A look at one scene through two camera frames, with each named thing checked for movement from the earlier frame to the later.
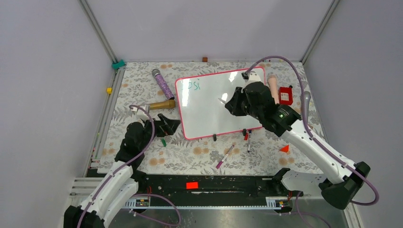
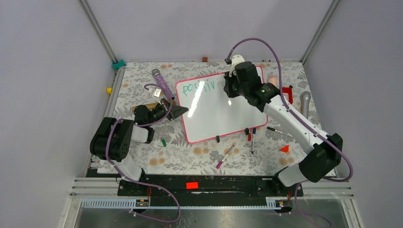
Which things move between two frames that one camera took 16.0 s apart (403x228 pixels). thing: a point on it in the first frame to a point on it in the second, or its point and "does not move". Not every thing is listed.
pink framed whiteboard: (203, 99) does not move
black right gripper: (233, 105) to (227, 88)
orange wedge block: (285, 149) does not move
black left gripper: (166, 126) to (176, 110)
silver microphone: (307, 99) does not move
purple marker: (219, 165) does not move
